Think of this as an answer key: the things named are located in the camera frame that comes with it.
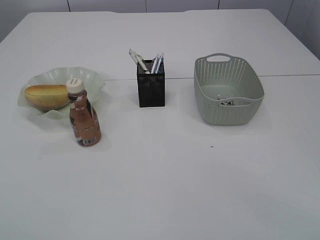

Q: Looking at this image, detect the sugared bread bun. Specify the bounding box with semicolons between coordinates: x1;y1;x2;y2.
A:
24;84;70;111

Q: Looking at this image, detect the brown coffee bottle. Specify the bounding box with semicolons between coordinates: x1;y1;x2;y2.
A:
66;78;102;147

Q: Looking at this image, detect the pale green wavy glass plate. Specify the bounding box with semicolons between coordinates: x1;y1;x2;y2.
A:
17;67;106;120

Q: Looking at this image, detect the paper scrap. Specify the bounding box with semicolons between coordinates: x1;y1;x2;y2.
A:
216;94;240;106

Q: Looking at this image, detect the blue white grey-grip pen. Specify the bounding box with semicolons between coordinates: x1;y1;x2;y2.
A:
155;52;164;74

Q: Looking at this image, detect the pale green plastic basket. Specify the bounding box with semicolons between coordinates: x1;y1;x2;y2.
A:
193;53;265;126

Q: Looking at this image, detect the grey grip silver pen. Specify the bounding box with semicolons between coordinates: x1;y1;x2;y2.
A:
150;54;159;74

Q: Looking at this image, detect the black mesh pen holder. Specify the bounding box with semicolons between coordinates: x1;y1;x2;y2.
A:
136;62;165;108

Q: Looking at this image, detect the clear plastic ruler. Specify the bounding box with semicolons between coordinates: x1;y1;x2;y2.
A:
128;48;138;65

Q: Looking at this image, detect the beige grip white pen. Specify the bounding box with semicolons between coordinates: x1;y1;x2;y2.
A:
134;54;150;74

